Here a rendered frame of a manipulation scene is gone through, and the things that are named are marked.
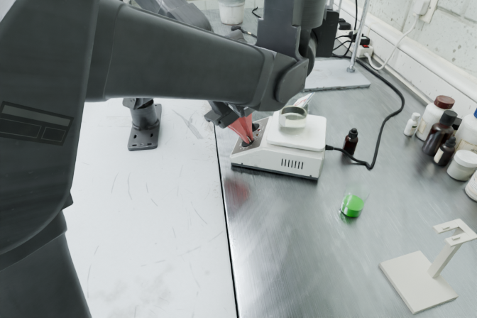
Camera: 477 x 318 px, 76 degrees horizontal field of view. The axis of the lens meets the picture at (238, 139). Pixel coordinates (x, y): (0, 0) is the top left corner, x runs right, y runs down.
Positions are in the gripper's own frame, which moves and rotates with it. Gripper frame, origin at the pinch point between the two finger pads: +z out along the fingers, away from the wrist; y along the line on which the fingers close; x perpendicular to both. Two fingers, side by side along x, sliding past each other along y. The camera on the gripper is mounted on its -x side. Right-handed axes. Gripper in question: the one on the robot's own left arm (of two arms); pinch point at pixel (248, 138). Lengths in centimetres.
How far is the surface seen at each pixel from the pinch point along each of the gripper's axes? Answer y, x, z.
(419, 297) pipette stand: 0.0, -34.5, 21.1
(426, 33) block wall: 69, 7, 14
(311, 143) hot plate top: 8.1, -9.9, 4.8
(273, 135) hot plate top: 3.8, -4.5, 0.9
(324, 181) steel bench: 6.8, -10.1, 14.4
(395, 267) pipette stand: 1.1, -29.9, 19.6
